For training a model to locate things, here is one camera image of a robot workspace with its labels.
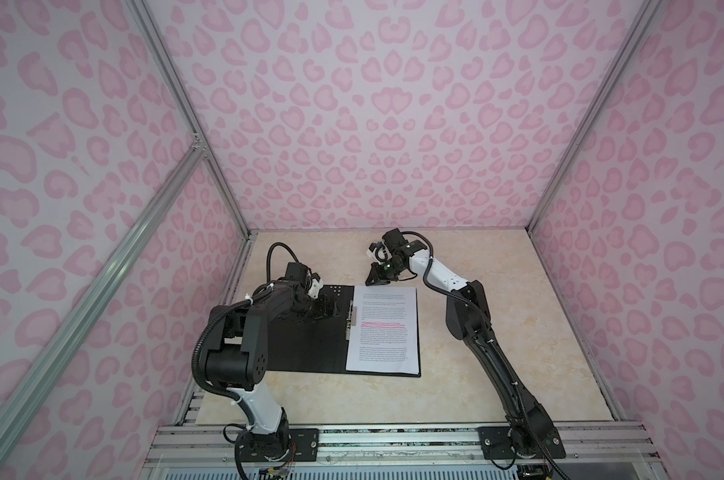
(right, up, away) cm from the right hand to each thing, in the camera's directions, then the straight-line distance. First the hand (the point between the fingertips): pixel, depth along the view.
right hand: (370, 278), depth 103 cm
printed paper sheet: (+4, -18, -12) cm, 22 cm away
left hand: (-12, -10, -8) cm, 18 cm away
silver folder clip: (-6, -13, -8) cm, 16 cm away
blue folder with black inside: (-16, -19, -12) cm, 28 cm away
